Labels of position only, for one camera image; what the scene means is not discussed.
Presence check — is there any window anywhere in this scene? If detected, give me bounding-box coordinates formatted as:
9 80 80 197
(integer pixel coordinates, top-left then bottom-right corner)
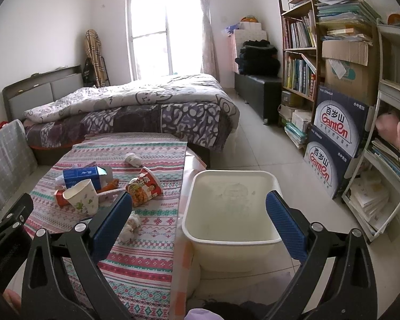
126 0 203 80

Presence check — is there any black storage bench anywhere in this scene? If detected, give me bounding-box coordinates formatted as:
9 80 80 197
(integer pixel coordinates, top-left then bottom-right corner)
234 73 282 125

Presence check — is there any red instant noodle cup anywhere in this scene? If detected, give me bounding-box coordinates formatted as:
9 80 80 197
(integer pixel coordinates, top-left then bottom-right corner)
126 168 163 207

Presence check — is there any floral paper cup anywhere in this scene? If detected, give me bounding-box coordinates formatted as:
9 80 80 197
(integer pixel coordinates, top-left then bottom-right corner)
63 179 99 216

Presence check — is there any crumpled white tissue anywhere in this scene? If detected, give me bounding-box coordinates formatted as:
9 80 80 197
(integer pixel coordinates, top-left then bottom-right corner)
118 212 141 243

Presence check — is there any rolled white tissue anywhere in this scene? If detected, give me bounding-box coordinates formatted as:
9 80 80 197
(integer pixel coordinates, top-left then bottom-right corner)
125 153 143 168

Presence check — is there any upper Ganten water box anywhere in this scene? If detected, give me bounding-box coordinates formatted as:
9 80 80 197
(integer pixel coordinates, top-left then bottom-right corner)
314 86 375 158

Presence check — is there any pile of black clothes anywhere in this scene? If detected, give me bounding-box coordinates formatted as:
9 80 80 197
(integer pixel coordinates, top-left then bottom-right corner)
235 40 281 78

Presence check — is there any lower Ganten water box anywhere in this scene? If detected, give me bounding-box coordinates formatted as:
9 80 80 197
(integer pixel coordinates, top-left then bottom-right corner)
304 126 359 199

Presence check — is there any brown cardboard box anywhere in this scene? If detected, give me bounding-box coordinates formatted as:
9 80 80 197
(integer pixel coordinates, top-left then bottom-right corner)
322 40 379 106

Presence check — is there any pink white cabinet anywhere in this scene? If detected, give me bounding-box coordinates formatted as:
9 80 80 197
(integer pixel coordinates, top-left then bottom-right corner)
225 22 268 74

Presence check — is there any ganten water box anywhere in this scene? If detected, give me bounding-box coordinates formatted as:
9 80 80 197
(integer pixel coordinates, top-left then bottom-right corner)
304 126 359 199
314 86 375 158

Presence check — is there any patterned striped tablecloth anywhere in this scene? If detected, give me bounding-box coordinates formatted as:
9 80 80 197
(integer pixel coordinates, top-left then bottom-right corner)
22 133 186 319

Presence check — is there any plaid hanging coat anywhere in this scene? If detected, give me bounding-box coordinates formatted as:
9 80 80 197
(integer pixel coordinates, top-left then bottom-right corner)
83 29 110 87

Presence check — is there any blue carton box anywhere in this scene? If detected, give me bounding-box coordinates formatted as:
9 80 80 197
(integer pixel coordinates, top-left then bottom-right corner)
63 165 114 190

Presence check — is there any bed with patterned duvet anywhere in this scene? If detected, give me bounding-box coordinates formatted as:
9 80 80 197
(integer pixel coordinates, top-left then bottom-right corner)
23 74 240 152

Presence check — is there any white metal shelf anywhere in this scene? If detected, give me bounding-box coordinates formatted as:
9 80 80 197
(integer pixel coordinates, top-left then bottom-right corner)
342 21 400 242

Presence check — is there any wooden bookshelf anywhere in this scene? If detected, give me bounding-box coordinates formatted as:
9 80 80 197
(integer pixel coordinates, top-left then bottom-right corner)
276 0 336 127

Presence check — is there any dark bed headboard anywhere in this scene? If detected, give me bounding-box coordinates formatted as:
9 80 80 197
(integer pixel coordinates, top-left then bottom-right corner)
2 65 83 121

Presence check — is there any sheer curtain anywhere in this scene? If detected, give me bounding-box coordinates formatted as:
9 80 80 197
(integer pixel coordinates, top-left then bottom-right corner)
200 0 219 81

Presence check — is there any white plastic trash bin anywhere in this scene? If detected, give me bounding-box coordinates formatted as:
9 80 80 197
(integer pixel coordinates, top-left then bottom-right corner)
182 170 282 273

